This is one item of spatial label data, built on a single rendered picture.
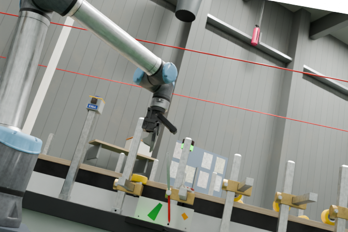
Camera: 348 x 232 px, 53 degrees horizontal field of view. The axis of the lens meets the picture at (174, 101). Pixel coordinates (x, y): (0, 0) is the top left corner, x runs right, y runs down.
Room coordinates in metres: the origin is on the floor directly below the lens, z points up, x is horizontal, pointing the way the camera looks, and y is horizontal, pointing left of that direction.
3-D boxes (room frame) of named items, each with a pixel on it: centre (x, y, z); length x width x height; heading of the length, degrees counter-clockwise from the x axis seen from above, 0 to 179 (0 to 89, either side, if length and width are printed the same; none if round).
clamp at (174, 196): (1.70, -0.14, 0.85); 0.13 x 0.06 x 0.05; 83
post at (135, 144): (1.73, 0.13, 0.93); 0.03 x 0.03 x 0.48; 83
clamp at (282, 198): (1.63, -0.64, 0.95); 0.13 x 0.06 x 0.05; 83
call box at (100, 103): (1.76, 0.39, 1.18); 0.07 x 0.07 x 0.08; 83
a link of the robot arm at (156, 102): (1.64, 0.06, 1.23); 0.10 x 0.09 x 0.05; 173
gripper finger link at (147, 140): (1.63, 0.07, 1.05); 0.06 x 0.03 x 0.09; 83
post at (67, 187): (1.76, 0.39, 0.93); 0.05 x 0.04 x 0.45; 83
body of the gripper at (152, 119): (1.64, 0.07, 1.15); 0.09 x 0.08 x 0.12; 83
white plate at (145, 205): (1.68, -0.08, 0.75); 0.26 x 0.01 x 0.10; 83
